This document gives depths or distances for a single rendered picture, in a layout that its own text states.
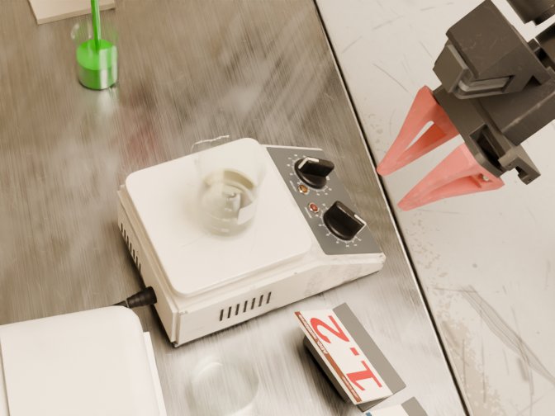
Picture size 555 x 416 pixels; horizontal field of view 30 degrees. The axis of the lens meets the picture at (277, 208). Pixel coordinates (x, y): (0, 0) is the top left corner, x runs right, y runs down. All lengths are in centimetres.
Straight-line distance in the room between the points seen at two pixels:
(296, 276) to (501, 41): 26
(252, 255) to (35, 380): 62
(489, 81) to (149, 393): 54
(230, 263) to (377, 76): 33
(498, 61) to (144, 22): 47
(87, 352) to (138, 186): 64
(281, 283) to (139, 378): 64
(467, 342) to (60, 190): 38
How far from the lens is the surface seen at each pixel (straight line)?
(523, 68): 72
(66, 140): 98
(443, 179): 77
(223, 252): 81
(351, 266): 87
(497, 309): 93
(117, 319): 21
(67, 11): 107
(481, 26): 71
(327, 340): 85
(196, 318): 82
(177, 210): 83
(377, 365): 88
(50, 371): 20
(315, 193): 89
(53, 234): 92
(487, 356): 91
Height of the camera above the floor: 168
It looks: 56 degrees down
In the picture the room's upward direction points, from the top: 12 degrees clockwise
